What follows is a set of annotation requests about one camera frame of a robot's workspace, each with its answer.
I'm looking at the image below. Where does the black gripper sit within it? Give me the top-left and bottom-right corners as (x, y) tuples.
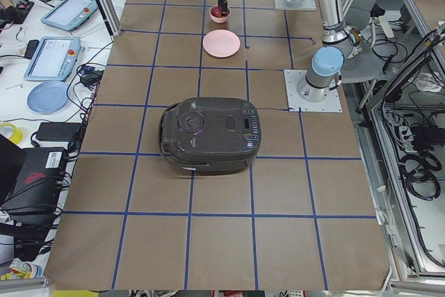
(216, 0), (229, 17)

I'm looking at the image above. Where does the red apple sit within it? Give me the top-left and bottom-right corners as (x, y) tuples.
(212, 6), (224, 18)

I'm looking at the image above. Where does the pink bowl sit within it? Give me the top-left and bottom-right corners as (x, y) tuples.
(209, 5), (231, 24)

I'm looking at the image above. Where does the pink plate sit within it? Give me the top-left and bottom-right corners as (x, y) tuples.
(202, 29), (241, 58)

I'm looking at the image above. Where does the blue plate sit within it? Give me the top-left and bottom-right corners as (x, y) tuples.
(26, 81), (68, 114)

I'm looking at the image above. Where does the black rice cooker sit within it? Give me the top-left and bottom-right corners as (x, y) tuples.
(159, 97), (261, 172)

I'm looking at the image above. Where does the steel pot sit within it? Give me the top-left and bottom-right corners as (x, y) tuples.
(348, 26), (363, 58)

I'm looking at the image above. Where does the teach pendant far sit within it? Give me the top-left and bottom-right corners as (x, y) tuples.
(40, 0), (98, 31)

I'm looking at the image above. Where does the teach pendant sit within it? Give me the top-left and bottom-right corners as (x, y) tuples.
(24, 36), (81, 81)
(40, 0), (98, 31)

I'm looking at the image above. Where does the grey office chair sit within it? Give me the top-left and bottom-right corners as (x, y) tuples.
(341, 0), (382, 83)

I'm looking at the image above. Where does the teach pendant near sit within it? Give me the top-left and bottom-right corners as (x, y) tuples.
(24, 36), (81, 81)

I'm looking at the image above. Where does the black power adapter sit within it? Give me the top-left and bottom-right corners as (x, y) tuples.
(31, 122), (81, 147)

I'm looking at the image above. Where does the yellow tape roll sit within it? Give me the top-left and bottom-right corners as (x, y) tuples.
(0, 122), (24, 145)

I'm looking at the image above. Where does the black computer box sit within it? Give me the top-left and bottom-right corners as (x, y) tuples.
(1, 136), (67, 225)

